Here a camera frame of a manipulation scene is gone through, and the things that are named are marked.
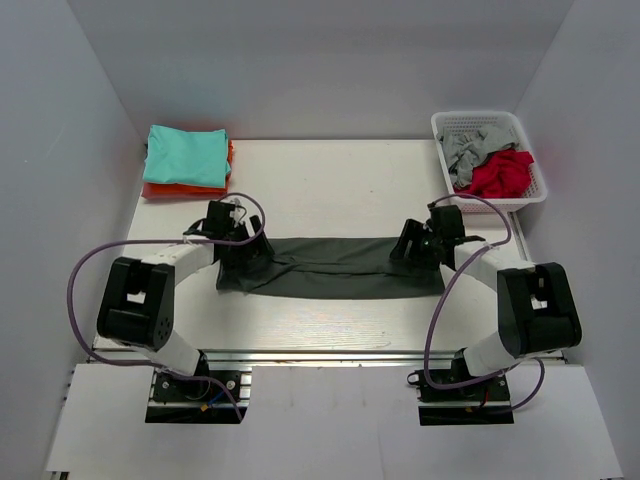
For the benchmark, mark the teal folded t-shirt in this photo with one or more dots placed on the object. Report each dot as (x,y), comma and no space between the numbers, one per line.
(198,158)

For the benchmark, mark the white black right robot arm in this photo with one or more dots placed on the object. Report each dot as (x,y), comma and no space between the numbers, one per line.
(536,312)

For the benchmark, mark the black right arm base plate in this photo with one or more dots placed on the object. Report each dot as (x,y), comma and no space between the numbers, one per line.
(484,403)

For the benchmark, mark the orange folded t-shirt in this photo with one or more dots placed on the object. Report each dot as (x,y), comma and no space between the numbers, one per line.
(191,166)

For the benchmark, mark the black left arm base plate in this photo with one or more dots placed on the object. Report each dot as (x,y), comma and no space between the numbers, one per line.
(174,401)

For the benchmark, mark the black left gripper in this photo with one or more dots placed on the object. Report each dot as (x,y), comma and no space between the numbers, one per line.
(263,247)

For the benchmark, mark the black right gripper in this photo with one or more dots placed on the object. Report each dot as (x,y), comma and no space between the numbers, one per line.
(413,230)

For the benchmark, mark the light grey t-shirt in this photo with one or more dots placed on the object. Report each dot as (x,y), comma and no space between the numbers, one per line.
(463,152)

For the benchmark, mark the red t-shirt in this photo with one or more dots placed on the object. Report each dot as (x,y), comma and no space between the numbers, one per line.
(506,174)

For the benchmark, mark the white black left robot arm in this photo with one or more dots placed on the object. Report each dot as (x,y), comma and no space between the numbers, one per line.
(138,305)

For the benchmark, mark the white plastic laundry basket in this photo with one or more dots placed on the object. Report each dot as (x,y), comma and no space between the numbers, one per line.
(465,123)

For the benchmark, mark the dark grey t-shirt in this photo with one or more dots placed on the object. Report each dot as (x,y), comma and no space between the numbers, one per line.
(326,269)

